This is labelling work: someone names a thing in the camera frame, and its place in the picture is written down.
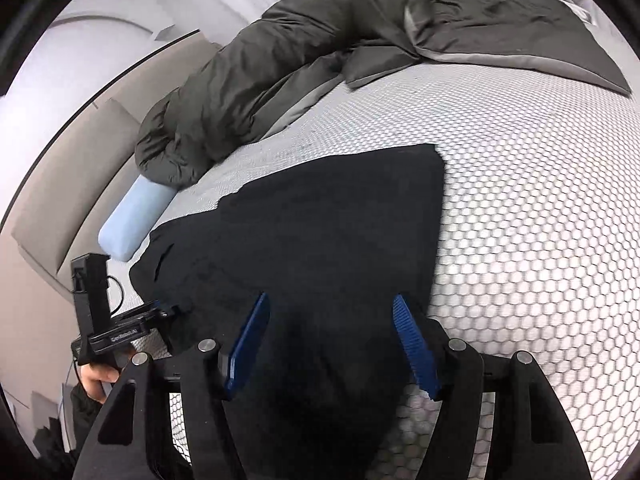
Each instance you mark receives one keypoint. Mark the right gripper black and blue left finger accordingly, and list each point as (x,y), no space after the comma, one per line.
(165,419)

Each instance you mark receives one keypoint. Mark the white honeycomb mattress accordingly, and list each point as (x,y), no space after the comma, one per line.
(540,232)

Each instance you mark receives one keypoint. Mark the beige upholstered headboard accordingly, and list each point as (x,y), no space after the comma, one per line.
(56,214)

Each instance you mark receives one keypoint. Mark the black pants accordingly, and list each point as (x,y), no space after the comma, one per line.
(331,242)

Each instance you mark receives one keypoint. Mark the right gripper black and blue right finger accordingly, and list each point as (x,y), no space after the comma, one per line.
(531,436)

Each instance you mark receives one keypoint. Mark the person's left hand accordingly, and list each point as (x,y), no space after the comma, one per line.
(93,376)

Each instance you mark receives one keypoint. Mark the light blue pillow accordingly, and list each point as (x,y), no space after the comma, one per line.
(134,217)

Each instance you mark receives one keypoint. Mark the dark grey duvet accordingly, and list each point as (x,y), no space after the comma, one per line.
(299,50)

